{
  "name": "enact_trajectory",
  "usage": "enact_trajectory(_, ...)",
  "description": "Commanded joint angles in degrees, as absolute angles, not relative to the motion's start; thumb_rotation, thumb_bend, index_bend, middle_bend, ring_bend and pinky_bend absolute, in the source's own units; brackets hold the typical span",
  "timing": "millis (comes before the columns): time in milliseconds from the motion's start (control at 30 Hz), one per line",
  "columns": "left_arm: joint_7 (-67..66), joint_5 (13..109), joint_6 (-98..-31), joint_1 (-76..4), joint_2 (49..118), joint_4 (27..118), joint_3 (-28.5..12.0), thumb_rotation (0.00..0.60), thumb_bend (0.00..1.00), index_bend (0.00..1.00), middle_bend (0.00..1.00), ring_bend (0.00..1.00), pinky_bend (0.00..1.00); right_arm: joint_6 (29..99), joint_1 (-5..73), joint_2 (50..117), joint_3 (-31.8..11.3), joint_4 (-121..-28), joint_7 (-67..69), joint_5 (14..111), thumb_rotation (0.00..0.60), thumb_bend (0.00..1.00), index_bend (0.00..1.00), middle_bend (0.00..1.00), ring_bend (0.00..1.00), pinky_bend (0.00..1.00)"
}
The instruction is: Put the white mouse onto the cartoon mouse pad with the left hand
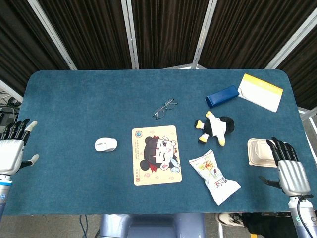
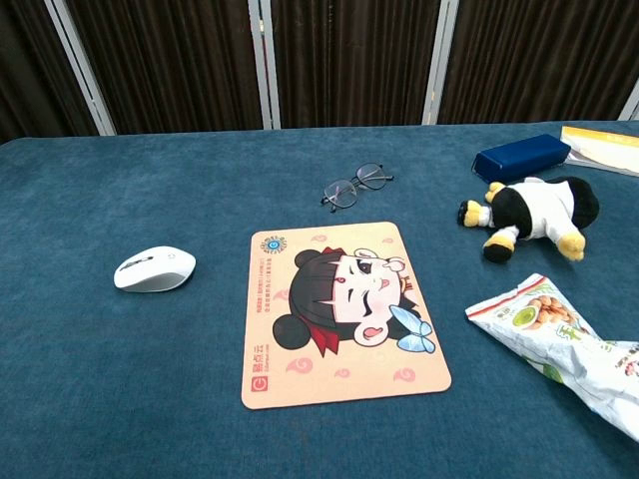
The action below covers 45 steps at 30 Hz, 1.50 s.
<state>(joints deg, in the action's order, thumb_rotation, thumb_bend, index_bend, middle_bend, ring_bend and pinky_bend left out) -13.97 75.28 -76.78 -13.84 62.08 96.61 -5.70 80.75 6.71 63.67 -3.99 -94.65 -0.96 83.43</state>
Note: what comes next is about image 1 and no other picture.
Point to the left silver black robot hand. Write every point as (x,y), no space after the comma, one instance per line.
(10,153)

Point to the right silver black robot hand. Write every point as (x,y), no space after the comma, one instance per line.
(292,176)

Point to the white computer mouse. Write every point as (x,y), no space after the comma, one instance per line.
(105,144)

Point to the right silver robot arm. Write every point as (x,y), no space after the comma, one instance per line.
(294,215)

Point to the cartoon girl mouse pad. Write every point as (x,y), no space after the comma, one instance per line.
(156,156)

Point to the beige takeout container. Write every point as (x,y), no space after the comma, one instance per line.
(260,153)

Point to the black trouser leg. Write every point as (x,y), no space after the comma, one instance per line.
(270,226)

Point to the white sneaker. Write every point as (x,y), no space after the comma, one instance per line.
(229,219)

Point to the white snack bag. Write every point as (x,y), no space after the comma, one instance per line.
(213,176)

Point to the blue felt table mat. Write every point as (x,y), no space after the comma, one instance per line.
(74,99)

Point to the black white plush doll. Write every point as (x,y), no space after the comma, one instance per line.
(215,127)

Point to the dark pleated screen panel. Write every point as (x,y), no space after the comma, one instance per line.
(168,29)
(247,29)
(302,79)
(22,37)
(86,32)

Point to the blue glasses case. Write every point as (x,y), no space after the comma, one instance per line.
(221,96)

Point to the thin metal eyeglasses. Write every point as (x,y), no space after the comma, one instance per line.
(161,112)

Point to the silver robot torso base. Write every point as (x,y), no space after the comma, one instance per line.
(153,226)

